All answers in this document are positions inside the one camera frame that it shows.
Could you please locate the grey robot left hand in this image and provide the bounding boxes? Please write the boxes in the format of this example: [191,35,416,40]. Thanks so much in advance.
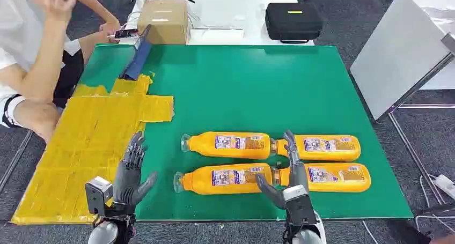
[113,130,158,206]

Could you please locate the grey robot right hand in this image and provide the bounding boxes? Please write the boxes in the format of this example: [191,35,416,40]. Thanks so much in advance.
[255,130,309,210]

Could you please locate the orange drink bottle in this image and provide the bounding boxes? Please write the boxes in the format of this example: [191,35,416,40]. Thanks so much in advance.
[173,162,275,196]
[271,162,372,194]
[180,131,277,161]
[270,134,362,163]

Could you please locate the yellow sheet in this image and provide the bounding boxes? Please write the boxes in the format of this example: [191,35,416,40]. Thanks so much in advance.
[10,73,175,226]

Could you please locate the green table mat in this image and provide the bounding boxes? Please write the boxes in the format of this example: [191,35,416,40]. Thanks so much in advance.
[76,44,414,222]

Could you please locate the blue folded board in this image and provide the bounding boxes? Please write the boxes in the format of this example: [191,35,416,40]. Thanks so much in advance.
[119,24,154,82]

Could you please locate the smartphone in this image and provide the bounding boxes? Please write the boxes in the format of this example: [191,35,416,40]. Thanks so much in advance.
[113,28,140,40]

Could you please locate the white power strip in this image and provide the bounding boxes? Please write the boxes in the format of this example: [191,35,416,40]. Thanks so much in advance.
[434,174,455,201]

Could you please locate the black carry case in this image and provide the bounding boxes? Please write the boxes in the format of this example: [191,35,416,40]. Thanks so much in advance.
[264,2,324,45]

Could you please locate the person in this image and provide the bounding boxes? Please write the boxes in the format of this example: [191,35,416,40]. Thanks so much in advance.
[0,0,122,144]

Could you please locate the white table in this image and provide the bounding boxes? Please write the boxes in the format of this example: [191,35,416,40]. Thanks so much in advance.
[349,0,455,121]
[119,0,315,47]

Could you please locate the brown cardboard box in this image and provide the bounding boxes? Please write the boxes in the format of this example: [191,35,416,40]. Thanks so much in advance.
[136,0,190,46]

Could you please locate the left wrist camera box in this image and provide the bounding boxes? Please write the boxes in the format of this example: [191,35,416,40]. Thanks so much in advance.
[84,176,114,217]

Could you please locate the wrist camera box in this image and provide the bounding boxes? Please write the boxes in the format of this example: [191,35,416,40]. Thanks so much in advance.
[84,176,114,217]
[283,184,318,226]

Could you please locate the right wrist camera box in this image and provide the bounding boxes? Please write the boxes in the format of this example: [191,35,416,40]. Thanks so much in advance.
[283,184,318,226]

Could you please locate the white cable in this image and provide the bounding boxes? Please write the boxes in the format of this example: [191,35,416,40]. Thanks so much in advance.
[419,174,446,205]

